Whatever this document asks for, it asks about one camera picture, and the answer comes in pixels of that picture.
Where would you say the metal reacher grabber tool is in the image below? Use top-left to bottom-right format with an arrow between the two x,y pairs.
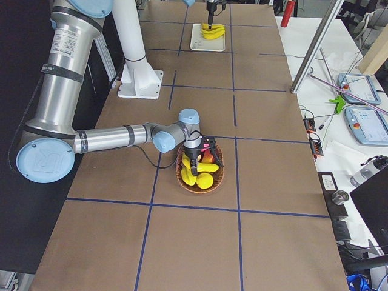
308,49 -> 387,115

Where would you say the dark purple plum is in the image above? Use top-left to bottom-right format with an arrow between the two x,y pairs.
201,150 -> 215,164

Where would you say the aluminium frame post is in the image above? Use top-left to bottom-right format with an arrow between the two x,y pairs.
290,0 -> 344,93

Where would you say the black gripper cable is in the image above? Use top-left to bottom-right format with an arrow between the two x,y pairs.
133,130 -> 224,170

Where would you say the blue teach pendant far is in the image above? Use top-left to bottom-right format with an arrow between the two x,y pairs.
338,73 -> 381,105

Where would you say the black labelled box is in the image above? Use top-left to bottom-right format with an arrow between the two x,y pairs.
318,172 -> 338,192

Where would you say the red cylinder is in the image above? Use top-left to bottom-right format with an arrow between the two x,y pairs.
281,0 -> 296,28

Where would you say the green handled grabber tool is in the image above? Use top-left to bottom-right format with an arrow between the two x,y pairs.
329,95 -> 346,115

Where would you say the yellow banana short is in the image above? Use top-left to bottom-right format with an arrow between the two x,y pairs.
182,154 -> 219,173

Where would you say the white rectangular tray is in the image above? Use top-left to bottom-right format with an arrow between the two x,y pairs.
190,23 -> 226,52

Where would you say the bright yellow-green banana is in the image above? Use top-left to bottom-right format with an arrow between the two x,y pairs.
201,27 -> 225,35

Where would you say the yellow banana with brown tip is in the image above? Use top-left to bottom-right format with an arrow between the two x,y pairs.
201,23 -> 224,30

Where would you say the black monitor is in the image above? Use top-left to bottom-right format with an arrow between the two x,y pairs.
350,170 -> 387,255

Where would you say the blue teach pendant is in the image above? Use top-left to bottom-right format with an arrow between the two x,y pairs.
344,106 -> 387,146
338,73 -> 381,105

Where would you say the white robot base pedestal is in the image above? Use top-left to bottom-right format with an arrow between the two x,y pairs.
112,0 -> 163,99

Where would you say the blue teach pendant near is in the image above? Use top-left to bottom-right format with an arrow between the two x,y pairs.
344,106 -> 387,146

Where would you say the orange black connector box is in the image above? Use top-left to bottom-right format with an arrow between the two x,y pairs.
303,118 -> 316,133

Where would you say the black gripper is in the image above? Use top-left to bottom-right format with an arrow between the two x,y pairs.
184,133 -> 203,176
206,0 -> 226,29

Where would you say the brown wicker basket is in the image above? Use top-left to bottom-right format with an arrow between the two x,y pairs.
176,149 -> 224,194

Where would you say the large yellow banana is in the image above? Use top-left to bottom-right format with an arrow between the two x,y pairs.
202,31 -> 225,40

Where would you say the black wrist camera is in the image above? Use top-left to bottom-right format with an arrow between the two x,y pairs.
201,136 -> 216,149

